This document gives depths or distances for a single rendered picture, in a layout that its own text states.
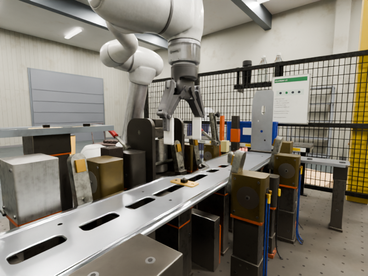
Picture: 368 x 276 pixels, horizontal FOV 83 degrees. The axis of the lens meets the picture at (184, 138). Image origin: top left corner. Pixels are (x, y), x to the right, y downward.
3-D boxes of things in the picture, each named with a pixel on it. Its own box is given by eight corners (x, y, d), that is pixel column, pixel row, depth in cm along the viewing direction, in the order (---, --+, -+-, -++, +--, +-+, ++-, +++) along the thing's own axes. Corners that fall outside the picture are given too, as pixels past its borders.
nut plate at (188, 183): (169, 182, 62) (168, 178, 62) (177, 178, 66) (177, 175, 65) (192, 187, 58) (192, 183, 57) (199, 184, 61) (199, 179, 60)
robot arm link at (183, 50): (160, 42, 56) (161, 65, 57) (188, 35, 51) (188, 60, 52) (180, 51, 64) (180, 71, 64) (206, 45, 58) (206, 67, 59)
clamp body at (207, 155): (213, 213, 107) (214, 145, 103) (197, 208, 113) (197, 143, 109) (219, 208, 112) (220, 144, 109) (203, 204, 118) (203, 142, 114)
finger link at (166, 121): (170, 111, 53) (162, 110, 51) (170, 131, 54) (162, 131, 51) (165, 111, 54) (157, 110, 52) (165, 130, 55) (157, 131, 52)
